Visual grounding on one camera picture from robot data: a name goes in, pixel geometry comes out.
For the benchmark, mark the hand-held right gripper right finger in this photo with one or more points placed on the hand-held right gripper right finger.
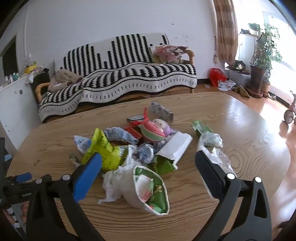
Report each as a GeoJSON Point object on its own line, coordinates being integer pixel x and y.
{"type": "Point", "coordinates": [211, 176]}

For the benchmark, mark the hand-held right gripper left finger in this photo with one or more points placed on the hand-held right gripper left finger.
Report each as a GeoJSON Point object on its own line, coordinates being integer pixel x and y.
{"type": "Point", "coordinates": [87, 176]}

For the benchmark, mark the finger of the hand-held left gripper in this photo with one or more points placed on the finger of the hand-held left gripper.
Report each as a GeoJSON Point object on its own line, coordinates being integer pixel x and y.
{"type": "Point", "coordinates": [23, 177]}
{"type": "Point", "coordinates": [16, 188]}

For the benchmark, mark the white green snack bag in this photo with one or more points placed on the white green snack bag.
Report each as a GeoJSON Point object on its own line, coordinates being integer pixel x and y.
{"type": "Point", "coordinates": [129, 190]}

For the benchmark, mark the white carton with green inside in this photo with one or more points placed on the white carton with green inside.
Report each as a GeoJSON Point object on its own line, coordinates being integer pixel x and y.
{"type": "Point", "coordinates": [175, 146]}

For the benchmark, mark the red cardboard box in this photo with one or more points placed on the red cardboard box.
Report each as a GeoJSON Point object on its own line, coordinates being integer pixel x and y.
{"type": "Point", "coordinates": [133, 133]}

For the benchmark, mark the crumpled clear plastic wrap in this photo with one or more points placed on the crumpled clear plastic wrap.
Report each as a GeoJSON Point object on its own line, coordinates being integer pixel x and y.
{"type": "Point", "coordinates": [210, 141]}
{"type": "Point", "coordinates": [223, 160]}

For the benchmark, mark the white crumpled tissue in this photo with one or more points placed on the white crumpled tissue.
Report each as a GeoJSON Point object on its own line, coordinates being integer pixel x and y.
{"type": "Point", "coordinates": [111, 183]}

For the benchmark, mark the yellow-green snack packet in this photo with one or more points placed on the yellow-green snack packet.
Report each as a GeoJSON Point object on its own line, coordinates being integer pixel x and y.
{"type": "Point", "coordinates": [104, 148]}

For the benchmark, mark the green carton piece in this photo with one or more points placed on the green carton piece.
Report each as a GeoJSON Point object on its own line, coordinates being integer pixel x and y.
{"type": "Point", "coordinates": [200, 127]}

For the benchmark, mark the purple plush toy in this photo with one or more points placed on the purple plush toy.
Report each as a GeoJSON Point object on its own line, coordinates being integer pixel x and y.
{"type": "Point", "coordinates": [170, 132]}

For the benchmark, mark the balled blue-white wrapper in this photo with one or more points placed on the balled blue-white wrapper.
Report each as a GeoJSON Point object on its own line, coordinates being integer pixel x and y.
{"type": "Point", "coordinates": [145, 153]}

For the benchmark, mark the white low cabinet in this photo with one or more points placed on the white low cabinet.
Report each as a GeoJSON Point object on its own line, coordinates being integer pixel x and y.
{"type": "Point", "coordinates": [13, 106]}

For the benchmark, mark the grey patterned packet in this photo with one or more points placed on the grey patterned packet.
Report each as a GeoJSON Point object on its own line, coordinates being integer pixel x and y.
{"type": "Point", "coordinates": [161, 110]}

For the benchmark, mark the brown paper bag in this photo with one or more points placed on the brown paper bag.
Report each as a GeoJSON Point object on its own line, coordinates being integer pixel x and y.
{"type": "Point", "coordinates": [241, 90]}

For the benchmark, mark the scattered white papers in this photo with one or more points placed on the scattered white papers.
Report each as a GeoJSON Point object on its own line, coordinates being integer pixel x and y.
{"type": "Point", "coordinates": [225, 85]}

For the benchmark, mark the brown bundled cloth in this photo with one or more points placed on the brown bundled cloth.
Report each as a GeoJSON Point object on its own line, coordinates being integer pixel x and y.
{"type": "Point", "coordinates": [63, 80]}

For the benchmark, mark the red plastic bag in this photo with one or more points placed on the red plastic bag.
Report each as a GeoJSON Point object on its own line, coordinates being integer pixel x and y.
{"type": "Point", "coordinates": [217, 76]}

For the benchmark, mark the pink tricycle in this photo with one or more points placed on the pink tricycle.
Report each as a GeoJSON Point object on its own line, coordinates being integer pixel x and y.
{"type": "Point", "coordinates": [290, 113]}

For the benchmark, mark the black bag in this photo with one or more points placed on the black bag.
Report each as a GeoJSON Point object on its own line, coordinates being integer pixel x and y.
{"type": "Point", "coordinates": [40, 76]}

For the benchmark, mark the grey low bench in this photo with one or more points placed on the grey low bench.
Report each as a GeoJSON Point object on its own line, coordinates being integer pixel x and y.
{"type": "Point", "coordinates": [238, 75]}

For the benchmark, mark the black white striped blanket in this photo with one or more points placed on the black white striped blanket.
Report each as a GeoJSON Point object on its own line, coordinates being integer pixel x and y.
{"type": "Point", "coordinates": [129, 76]}

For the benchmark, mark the yellow object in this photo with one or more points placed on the yellow object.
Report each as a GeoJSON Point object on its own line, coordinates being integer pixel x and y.
{"type": "Point", "coordinates": [30, 68]}

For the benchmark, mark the tall potted plant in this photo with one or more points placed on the tall potted plant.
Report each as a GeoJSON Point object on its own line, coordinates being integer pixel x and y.
{"type": "Point", "coordinates": [256, 74]}

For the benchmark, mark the hanging beige ornament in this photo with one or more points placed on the hanging beige ornament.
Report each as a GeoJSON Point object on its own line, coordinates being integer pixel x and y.
{"type": "Point", "coordinates": [216, 59]}

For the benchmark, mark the pink printed pillow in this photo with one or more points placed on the pink printed pillow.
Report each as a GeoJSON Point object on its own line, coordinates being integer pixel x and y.
{"type": "Point", "coordinates": [168, 54]}

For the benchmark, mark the tall white cabinet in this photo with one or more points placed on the tall white cabinet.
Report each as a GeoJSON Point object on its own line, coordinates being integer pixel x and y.
{"type": "Point", "coordinates": [246, 46]}

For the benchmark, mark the brown patterned curtain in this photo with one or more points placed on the brown patterned curtain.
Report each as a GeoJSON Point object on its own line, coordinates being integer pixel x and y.
{"type": "Point", "coordinates": [225, 32]}

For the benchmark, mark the wooden frame sofa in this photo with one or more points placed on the wooden frame sofa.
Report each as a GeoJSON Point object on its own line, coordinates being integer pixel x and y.
{"type": "Point", "coordinates": [38, 90]}

